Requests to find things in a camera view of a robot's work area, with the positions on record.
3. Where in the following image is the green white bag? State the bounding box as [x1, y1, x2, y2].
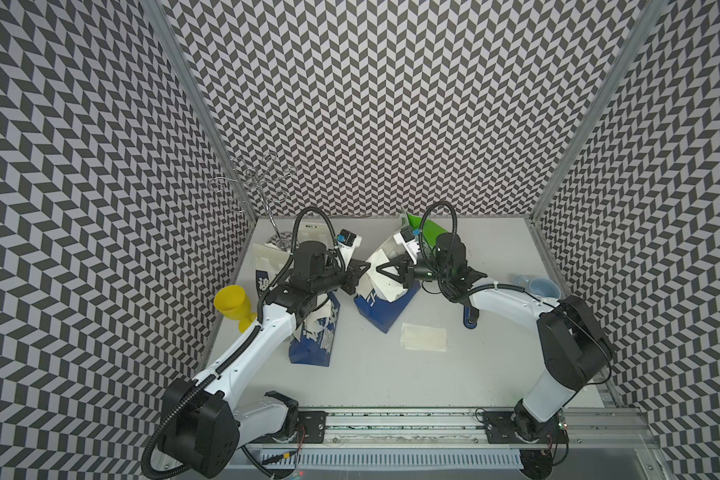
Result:
[401, 211, 448, 247]

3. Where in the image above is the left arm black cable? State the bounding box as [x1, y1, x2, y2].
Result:
[140, 206, 346, 480]

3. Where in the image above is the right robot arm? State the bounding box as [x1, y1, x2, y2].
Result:
[374, 232, 614, 444]

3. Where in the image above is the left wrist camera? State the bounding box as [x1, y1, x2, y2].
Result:
[337, 229, 362, 268]

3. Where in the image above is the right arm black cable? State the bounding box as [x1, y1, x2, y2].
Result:
[418, 200, 553, 313]

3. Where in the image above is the cream receipt pile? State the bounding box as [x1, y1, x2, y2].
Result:
[400, 323, 448, 352]

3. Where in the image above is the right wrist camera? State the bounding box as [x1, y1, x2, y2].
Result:
[393, 225, 420, 261]

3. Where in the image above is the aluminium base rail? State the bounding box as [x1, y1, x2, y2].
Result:
[224, 407, 673, 479]

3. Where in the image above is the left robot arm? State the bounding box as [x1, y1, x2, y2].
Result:
[141, 230, 370, 479]

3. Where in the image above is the light blue mug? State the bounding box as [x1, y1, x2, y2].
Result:
[512, 275, 562, 299]

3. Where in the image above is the yellow plastic cup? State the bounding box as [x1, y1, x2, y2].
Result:
[213, 285, 257, 333]

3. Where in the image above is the blue black stapler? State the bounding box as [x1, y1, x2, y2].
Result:
[463, 306, 479, 330]

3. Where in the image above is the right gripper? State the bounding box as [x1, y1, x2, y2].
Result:
[375, 250, 449, 289]

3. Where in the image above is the metal wire mug tree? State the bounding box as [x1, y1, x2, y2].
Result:
[207, 153, 297, 251]

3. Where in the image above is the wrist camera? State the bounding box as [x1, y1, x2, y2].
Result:
[393, 225, 420, 261]
[337, 229, 362, 268]

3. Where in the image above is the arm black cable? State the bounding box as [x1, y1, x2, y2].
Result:
[418, 200, 553, 313]
[140, 206, 346, 480]

